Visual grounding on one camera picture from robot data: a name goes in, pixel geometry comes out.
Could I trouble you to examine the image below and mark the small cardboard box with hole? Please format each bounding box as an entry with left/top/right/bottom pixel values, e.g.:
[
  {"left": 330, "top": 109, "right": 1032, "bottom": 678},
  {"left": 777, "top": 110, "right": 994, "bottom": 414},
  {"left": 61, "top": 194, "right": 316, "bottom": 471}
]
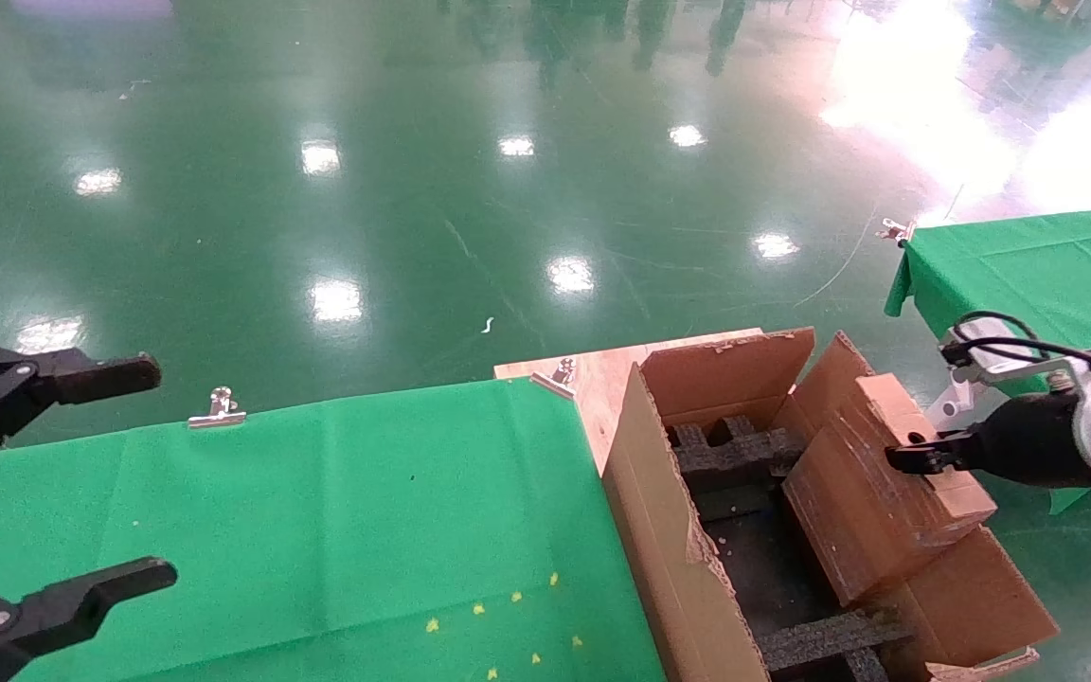
[{"left": 780, "top": 372, "right": 998, "bottom": 607}]

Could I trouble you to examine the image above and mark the green tablecloth with yellow specks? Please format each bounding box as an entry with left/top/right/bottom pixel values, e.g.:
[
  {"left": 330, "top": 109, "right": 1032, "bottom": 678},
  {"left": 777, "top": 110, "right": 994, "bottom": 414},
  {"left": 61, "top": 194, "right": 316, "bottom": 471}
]
[{"left": 0, "top": 376, "right": 668, "bottom": 682}]

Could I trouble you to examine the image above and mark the large open cardboard carton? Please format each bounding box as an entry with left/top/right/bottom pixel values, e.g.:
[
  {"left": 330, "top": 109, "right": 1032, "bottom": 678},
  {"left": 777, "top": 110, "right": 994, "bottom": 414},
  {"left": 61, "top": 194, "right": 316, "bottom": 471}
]
[{"left": 600, "top": 327, "right": 1060, "bottom": 682}]

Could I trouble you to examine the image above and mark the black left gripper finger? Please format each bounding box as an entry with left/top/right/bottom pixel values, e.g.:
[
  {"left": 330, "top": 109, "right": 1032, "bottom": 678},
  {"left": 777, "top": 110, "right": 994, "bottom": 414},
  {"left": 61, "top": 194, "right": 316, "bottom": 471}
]
[
  {"left": 0, "top": 557, "right": 179, "bottom": 682},
  {"left": 0, "top": 347, "right": 164, "bottom": 479}
]

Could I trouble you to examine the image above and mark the green tablecloth on side table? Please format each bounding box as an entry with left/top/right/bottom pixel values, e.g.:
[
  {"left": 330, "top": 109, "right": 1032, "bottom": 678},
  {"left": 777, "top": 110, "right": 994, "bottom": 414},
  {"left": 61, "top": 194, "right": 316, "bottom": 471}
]
[{"left": 884, "top": 204, "right": 1091, "bottom": 517}]

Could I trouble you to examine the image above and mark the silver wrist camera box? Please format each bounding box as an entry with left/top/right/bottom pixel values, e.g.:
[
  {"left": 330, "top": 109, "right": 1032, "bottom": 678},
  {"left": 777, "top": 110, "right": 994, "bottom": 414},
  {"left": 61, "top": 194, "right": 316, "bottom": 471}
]
[{"left": 941, "top": 320, "right": 1091, "bottom": 394}]

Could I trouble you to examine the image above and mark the white table leg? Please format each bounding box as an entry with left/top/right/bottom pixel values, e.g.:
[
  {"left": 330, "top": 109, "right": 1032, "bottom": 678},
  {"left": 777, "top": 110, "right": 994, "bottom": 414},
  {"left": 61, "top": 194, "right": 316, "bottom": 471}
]
[{"left": 924, "top": 365, "right": 982, "bottom": 435}]

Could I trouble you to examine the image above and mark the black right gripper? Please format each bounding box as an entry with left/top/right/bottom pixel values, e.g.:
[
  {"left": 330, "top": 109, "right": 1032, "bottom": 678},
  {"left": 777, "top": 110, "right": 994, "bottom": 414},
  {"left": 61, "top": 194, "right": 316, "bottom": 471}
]
[{"left": 885, "top": 388, "right": 1091, "bottom": 489}]

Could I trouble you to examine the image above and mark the black foam insert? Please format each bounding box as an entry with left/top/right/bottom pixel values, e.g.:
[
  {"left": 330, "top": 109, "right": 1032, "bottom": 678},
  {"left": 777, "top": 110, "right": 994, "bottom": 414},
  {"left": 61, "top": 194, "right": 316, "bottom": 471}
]
[
  {"left": 756, "top": 608, "right": 916, "bottom": 682},
  {"left": 664, "top": 414, "right": 807, "bottom": 494}
]

